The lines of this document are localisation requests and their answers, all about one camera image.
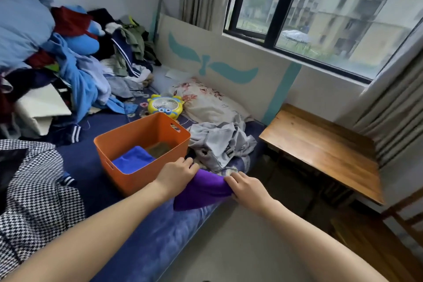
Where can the person's right hand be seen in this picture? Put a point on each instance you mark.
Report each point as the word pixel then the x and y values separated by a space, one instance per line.
pixel 251 192

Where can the person's left hand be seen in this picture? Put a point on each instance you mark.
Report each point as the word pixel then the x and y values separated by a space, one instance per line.
pixel 175 176

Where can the purple cloth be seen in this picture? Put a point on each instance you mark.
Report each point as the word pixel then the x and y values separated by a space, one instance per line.
pixel 201 192

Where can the green terry towel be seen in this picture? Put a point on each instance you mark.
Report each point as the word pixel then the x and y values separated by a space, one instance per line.
pixel 158 149

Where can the orange plastic storage bin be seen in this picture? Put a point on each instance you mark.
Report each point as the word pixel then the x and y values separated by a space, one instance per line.
pixel 142 182

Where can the blue towel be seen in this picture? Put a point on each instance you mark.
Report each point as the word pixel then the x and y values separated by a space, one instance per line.
pixel 132 159

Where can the person's left forearm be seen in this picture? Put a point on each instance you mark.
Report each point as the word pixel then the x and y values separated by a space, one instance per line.
pixel 89 238

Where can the person's right forearm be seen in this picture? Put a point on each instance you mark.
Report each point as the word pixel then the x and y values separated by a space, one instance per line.
pixel 317 245

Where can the crumpled grey white garment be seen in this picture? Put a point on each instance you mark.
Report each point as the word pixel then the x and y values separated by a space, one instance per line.
pixel 218 146

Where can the yellow cartoon desk fan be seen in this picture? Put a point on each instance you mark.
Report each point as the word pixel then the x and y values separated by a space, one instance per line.
pixel 165 106

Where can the bed with blue floral sheet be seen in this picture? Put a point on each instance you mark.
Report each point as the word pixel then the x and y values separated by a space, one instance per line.
pixel 148 248

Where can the white floral pillow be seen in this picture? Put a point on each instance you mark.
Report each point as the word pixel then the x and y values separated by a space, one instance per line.
pixel 211 106

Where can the wooden folding table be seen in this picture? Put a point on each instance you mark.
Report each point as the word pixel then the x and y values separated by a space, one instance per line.
pixel 320 149

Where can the white paper sheet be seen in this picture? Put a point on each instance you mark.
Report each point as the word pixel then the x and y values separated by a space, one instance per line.
pixel 176 74

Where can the pile of mixed clothes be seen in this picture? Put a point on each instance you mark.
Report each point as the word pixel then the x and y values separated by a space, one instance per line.
pixel 86 83

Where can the wooden slat-back chair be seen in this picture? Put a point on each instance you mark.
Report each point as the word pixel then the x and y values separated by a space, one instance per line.
pixel 373 245

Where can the black white houndstooth garment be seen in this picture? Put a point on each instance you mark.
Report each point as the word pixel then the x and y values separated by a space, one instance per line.
pixel 43 205

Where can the white headboard with teal print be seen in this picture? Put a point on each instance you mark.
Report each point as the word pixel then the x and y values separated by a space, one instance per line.
pixel 231 47

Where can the cream folded fabric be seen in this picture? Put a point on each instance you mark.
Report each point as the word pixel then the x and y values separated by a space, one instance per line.
pixel 39 106

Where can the blue plush toy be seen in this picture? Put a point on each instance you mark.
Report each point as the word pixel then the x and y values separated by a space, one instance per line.
pixel 82 44

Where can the grey metal drying rack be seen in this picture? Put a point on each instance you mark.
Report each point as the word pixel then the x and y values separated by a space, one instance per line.
pixel 158 4

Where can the black framed window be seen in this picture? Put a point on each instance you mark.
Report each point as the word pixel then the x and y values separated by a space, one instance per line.
pixel 281 4

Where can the light blue duvet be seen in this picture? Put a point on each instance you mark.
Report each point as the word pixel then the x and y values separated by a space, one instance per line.
pixel 20 34

